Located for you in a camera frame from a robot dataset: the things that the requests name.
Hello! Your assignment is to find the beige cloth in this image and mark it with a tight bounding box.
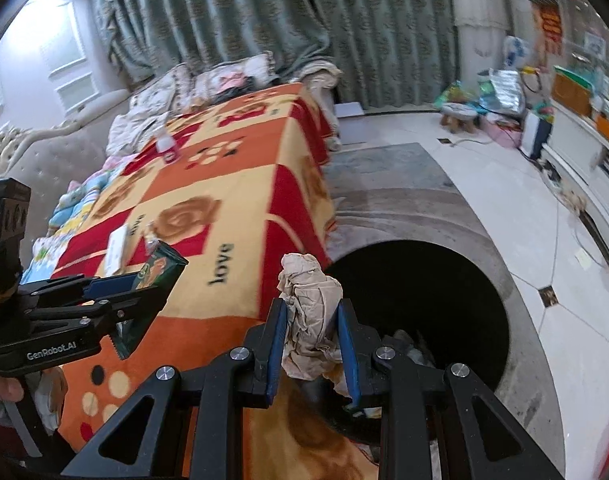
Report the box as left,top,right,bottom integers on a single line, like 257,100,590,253
283,59,344,92

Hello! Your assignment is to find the white bottle with pink label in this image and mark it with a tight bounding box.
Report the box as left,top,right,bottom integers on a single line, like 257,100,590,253
155,125,180,164

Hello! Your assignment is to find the colourful cartoon quilt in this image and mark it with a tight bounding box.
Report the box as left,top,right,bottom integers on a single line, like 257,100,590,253
21,156,131,283

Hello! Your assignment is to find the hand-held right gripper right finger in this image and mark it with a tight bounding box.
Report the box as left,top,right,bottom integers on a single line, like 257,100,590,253
337,298,565,480

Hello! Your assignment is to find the grey floor rug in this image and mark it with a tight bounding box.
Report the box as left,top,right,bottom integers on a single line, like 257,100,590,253
323,141,569,480

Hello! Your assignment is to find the silver foil bag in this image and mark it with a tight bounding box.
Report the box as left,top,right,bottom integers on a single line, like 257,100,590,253
486,69,526,117

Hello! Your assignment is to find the green cardboard box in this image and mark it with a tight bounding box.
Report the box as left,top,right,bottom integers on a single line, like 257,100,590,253
115,240,190,362

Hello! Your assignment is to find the floral pillow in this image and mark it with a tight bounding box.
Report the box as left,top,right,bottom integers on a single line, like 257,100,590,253
128,62,194,117
191,51,276,104

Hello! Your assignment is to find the green patterned curtain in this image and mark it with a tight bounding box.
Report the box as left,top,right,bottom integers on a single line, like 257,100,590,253
88,0,461,112

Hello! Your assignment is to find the small wooden stool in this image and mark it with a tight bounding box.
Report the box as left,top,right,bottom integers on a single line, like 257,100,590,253
439,101,479,134

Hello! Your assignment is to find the black trash bin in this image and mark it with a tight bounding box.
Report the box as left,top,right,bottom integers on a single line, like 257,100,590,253
325,240,511,447

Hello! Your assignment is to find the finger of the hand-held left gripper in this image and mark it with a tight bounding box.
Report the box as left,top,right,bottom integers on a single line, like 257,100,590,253
18,272,141,303
29,285,166,341

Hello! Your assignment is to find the orange box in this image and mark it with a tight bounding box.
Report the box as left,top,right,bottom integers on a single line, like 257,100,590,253
551,66,594,117

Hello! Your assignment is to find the beige paper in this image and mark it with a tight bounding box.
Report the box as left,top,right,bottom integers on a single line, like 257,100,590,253
277,253,346,382

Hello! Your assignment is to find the lace covered standing air conditioner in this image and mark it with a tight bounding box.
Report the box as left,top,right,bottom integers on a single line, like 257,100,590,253
443,0,516,107

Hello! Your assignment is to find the red and orange patterned blanket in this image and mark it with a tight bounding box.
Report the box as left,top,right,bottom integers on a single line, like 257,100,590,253
22,82,381,480

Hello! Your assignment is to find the folded white quilt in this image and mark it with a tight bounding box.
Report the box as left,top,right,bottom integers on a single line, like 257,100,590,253
106,109,171,157

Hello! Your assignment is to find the white television cabinet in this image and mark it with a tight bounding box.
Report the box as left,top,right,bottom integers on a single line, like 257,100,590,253
539,94,609,273

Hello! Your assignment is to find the clear plastic wrapper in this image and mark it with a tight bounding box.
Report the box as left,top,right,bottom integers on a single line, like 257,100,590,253
141,221,161,254

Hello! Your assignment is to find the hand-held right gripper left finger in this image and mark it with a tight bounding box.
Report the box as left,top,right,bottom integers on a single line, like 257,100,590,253
59,300,289,480

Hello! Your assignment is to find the white flat box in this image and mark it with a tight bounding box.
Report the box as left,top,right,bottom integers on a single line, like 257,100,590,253
103,224,131,277

